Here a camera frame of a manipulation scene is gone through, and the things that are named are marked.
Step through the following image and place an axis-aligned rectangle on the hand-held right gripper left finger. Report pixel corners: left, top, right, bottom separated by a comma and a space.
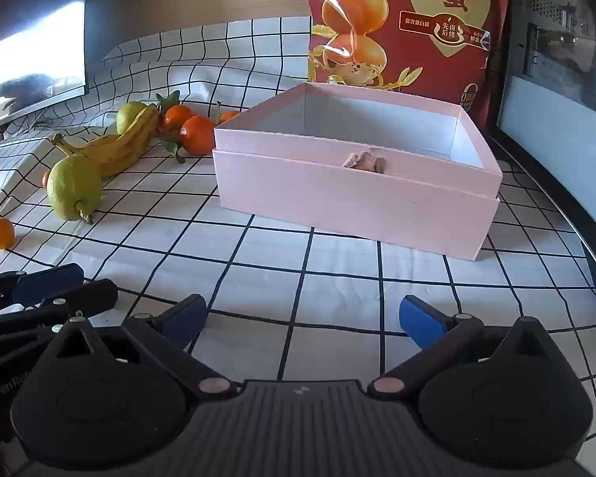
54, 294, 239, 401

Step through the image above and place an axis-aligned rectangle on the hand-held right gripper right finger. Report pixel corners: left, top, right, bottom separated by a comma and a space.
368, 295, 559, 401

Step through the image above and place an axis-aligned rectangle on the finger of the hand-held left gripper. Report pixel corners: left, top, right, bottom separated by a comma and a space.
0, 263, 85, 315
0, 279, 118, 355

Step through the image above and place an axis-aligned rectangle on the green pear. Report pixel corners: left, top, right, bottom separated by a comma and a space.
46, 155, 103, 225
116, 101, 151, 135

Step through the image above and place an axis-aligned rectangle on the yellow spotted banana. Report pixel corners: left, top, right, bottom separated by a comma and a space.
74, 122, 159, 178

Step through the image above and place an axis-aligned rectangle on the pink cardboard box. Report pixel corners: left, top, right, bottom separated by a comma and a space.
213, 82, 503, 262

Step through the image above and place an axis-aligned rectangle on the yellow banana with blue sticker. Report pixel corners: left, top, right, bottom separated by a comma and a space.
52, 104, 160, 161

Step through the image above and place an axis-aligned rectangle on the orange tangerine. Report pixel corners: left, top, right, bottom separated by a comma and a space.
160, 115, 218, 164

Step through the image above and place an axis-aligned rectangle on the tangerine with leaves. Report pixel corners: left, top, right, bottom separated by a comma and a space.
215, 101, 242, 125
155, 90, 198, 135

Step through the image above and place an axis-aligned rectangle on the white black-grid tablecloth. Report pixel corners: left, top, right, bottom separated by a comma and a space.
0, 16, 596, 477

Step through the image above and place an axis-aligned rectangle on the black computer monitor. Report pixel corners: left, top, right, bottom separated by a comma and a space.
0, 0, 90, 132

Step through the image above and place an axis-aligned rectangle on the red snack bag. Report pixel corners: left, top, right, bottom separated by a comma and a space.
305, 0, 513, 133

